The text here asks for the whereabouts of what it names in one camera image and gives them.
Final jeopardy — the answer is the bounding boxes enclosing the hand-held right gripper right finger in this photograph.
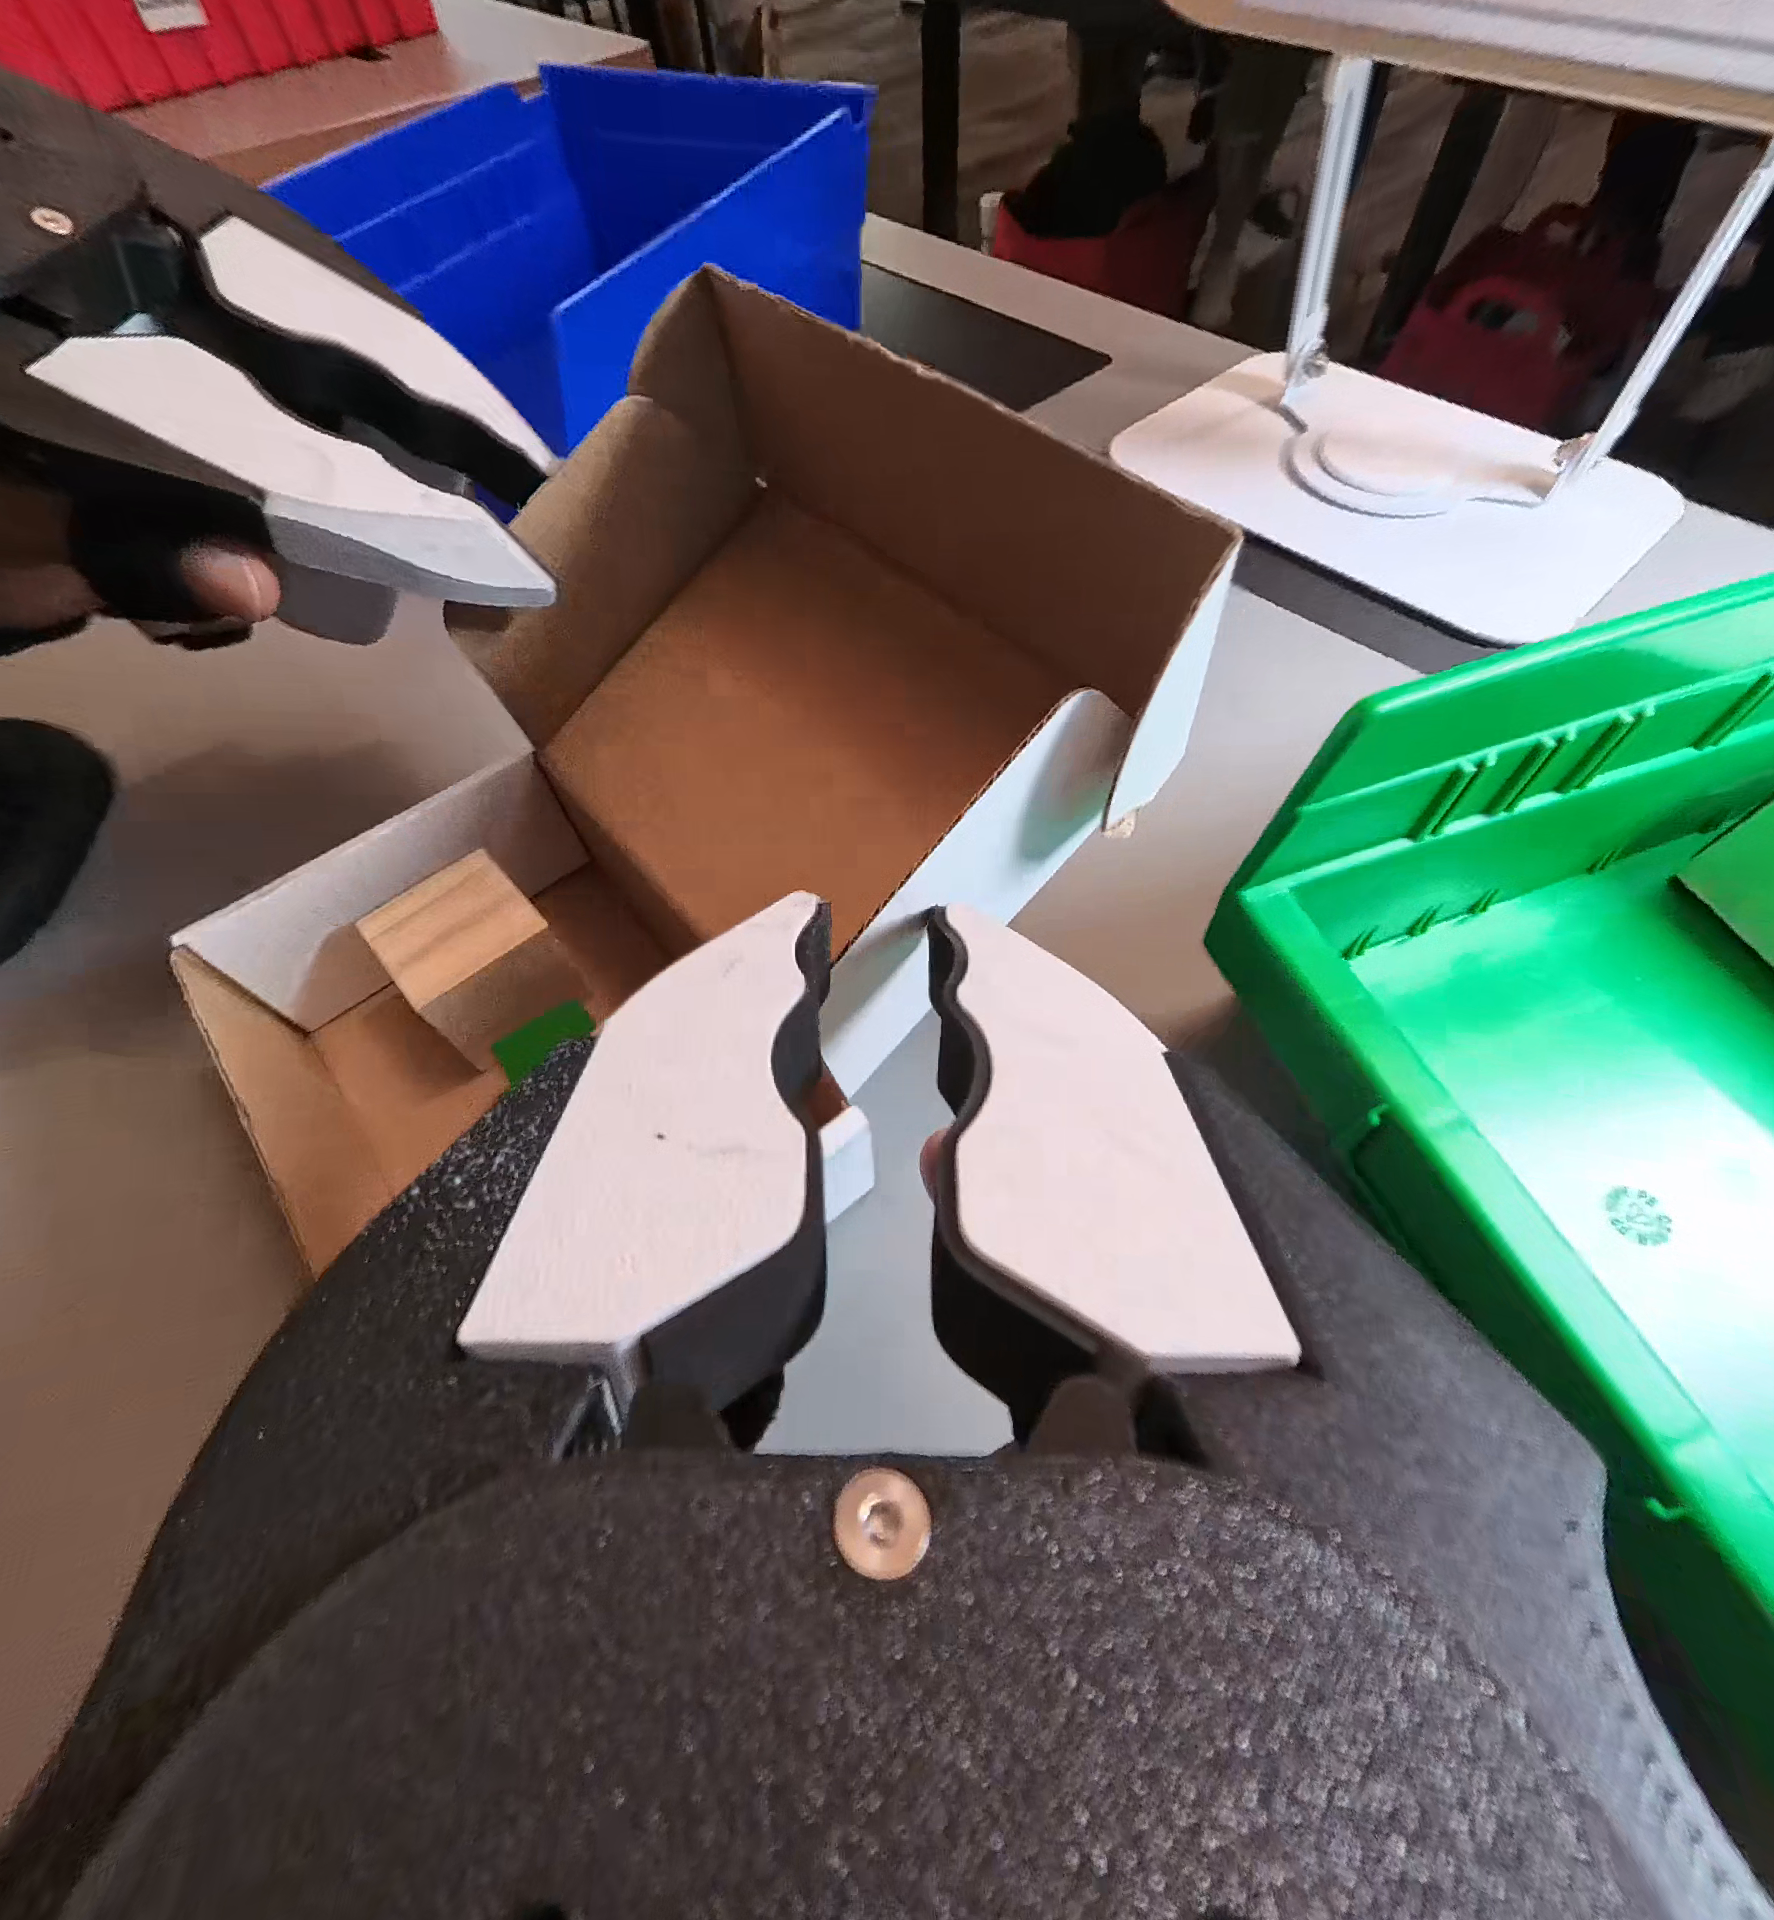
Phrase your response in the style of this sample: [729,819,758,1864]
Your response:
[925,904,1307,1418]

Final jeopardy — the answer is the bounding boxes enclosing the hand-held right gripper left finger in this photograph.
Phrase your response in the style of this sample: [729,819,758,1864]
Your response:
[459,896,836,1403]

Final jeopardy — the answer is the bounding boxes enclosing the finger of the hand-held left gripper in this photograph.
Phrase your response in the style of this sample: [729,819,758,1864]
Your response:
[194,221,557,511]
[30,330,557,643]

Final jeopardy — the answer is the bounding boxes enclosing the blue plastic bin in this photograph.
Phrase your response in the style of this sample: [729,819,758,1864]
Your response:
[262,65,878,519]

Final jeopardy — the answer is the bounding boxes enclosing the green cube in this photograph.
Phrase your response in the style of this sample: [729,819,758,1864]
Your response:
[493,1001,596,1082]

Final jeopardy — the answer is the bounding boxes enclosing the wooden cube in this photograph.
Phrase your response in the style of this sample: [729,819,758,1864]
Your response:
[357,852,555,1074]

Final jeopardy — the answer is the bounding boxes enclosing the green plastic bin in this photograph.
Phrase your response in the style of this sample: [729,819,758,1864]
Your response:
[1203,560,1774,1920]

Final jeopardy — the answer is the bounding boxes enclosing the person's left hand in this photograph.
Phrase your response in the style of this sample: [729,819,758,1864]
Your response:
[0,434,282,683]

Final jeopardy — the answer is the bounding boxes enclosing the brown wooden table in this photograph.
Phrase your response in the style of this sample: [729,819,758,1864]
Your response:
[122,0,660,191]

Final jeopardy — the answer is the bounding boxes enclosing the red ribbed container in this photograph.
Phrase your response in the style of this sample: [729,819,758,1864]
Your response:
[0,0,439,118]

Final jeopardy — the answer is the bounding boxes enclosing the red black bag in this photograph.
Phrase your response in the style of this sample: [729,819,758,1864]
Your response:
[1381,200,1653,434]
[995,125,1222,328]

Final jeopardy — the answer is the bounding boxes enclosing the document stand with white base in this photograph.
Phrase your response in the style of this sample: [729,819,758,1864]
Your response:
[1112,0,1774,653]

